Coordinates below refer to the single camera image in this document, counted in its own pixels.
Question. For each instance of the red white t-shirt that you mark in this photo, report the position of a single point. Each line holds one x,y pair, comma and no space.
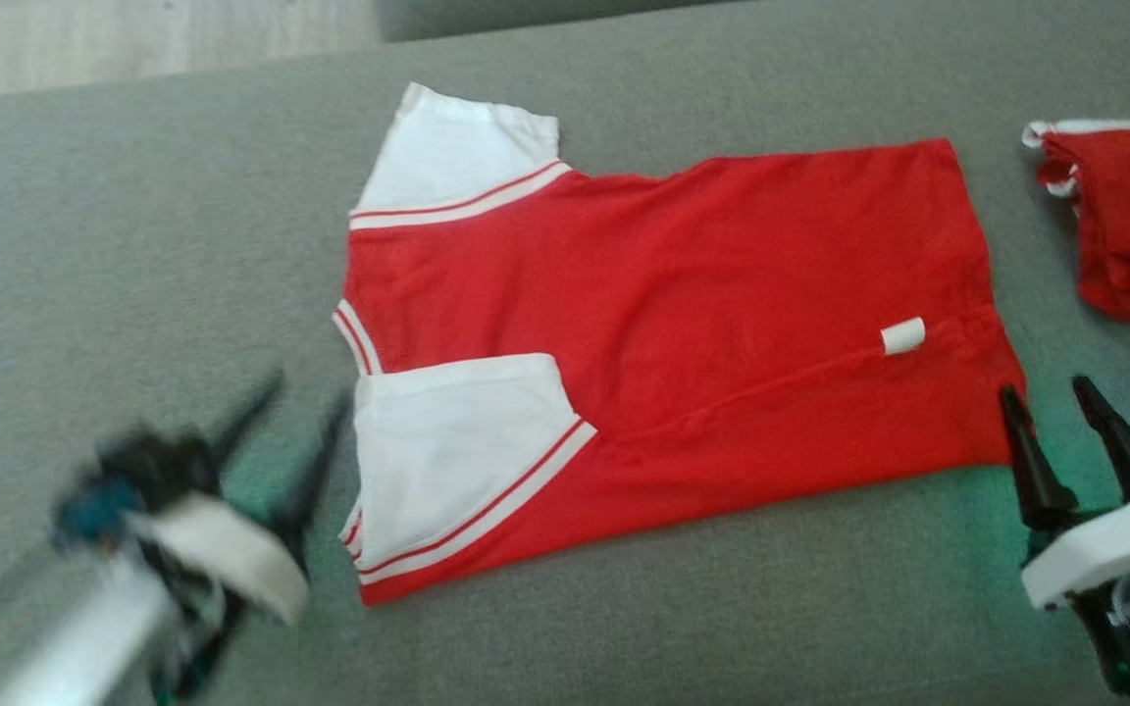
683,324

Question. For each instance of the small grey sofa cushion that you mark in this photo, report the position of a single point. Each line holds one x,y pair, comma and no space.
526,15

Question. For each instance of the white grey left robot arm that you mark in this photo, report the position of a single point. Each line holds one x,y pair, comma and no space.
65,637

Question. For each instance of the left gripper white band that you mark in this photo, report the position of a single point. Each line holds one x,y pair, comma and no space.
222,554

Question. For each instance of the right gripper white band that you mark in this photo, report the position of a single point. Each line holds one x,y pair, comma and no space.
1109,549

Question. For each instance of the large grey sofa seat cushion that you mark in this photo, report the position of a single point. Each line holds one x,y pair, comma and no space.
182,245

